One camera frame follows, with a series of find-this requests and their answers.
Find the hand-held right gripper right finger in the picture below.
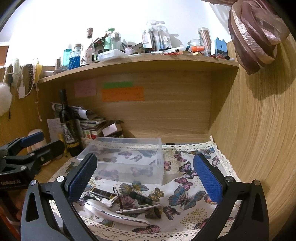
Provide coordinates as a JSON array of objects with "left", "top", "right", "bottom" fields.
[{"left": 193, "top": 153, "right": 270, "bottom": 241}]

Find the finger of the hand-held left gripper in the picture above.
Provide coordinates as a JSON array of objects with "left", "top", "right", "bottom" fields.
[
  {"left": 5, "top": 140, "right": 65, "bottom": 177},
  {"left": 0, "top": 131, "right": 45, "bottom": 158}
]

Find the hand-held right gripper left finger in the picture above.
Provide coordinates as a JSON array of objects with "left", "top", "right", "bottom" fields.
[{"left": 20, "top": 153, "right": 99, "bottom": 241}]

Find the beige cylinder cup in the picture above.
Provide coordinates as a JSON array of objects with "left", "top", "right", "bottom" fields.
[{"left": 26, "top": 129, "right": 45, "bottom": 154}]

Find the white paper note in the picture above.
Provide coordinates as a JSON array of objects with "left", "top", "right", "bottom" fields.
[{"left": 47, "top": 118, "right": 61, "bottom": 143}]

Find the black gold rectangular case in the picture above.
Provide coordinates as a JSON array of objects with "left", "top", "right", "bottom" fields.
[{"left": 90, "top": 187, "right": 119, "bottom": 202}]

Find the butterfly printed lace cloth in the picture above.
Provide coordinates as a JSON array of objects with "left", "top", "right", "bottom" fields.
[{"left": 47, "top": 136, "right": 242, "bottom": 241}]

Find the dark wine bottle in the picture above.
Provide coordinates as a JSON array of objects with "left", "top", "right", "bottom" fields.
[{"left": 58, "top": 89, "right": 82, "bottom": 157}]

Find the clear plastic storage box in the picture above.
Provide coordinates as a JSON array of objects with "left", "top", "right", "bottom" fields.
[{"left": 76, "top": 137, "right": 164, "bottom": 185}]

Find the white hair clipper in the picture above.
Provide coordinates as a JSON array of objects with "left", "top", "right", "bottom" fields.
[{"left": 84, "top": 200, "right": 151, "bottom": 227}]

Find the white fluffy pompom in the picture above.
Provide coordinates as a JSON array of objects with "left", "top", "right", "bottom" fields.
[{"left": 0, "top": 82, "right": 13, "bottom": 117}]

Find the stack of books and papers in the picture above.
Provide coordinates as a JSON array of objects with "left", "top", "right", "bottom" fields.
[{"left": 51, "top": 102, "right": 109, "bottom": 141}]

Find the small white cardboard box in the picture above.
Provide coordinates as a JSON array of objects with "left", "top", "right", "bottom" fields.
[{"left": 102, "top": 123, "right": 123, "bottom": 138}]

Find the small brown cap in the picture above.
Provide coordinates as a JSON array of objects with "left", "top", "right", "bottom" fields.
[{"left": 151, "top": 207, "right": 163, "bottom": 219}]

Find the hanging lace ribbon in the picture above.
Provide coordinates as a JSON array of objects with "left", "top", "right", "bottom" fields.
[{"left": 24, "top": 63, "right": 36, "bottom": 93}]

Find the white plush headband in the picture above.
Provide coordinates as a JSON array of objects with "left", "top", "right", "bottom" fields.
[{"left": 10, "top": 58, "right": 22, "bottom": 91}]

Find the pink sticky note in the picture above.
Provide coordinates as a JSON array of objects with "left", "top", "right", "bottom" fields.
[{"left": 74, "top": 78, "right": 97, "bottom": 98}]

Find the teal liquid bottle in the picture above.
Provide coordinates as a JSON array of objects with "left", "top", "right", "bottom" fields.
[{"left": 62, "top": 48, "right": 70, "bottom": 68}]

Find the bottle with blue beads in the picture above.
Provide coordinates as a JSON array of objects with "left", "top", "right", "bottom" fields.
[{"left": 69, "top": 44, "right": 83, "bottom": 70}]

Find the orange sticky note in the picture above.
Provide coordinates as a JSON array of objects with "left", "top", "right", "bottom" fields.
[{"left": 101, "top": 86, "right": 145, "bottom": 102}]

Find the green sticky note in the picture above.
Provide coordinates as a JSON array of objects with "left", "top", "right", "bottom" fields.
[{"left": 104, "top": 82, "right": 134, "bottom": 89}]

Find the clear glass bottle with cork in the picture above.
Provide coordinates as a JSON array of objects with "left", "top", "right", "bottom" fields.
[{"left": 86, "top": 27, "right": 96, "bottom": 63}]

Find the flat white plastic box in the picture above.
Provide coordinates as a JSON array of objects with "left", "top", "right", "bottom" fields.
[{"left": 98, "top": 49, "right": 129, "bottom": 62}]

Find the green pump bottle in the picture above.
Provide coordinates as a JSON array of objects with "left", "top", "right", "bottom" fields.
[{"left": 103, "top": 27, "right": 115, "bottom": 52}]

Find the clear bottle with silver cap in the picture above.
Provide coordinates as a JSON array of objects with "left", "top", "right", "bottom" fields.
[{"left": 111, "top": 32, "right": 122, "bottom": 50}]

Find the wooden shelf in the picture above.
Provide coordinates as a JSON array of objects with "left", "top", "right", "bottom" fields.
[{"left": 38, "top": 53, "right": 240, "bottom": 84}]

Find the blue plastic box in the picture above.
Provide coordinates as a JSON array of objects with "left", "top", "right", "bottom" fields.
[{"left": 214, "top": 37, "right": 227, "bottom": 56}]

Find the round glass jar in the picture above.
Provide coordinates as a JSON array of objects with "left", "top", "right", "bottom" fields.
[{"left": 187, "top": 39, "right": 206, "bottom": 55}]

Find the clear tube of brown sticks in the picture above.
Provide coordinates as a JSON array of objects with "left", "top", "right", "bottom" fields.
[{"left": 197, "top": 27, "right": 212, "bottom": 56}]

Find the pink organza fabric bundle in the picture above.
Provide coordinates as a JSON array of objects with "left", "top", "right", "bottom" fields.
[{"left": 201, "top": 0, "right": 290, "bottom": 76}]

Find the packaged toothbrush set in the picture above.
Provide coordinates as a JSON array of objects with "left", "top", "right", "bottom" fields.
[{"left": 145, "top": 20, "right": 173, "bottom": 51}]

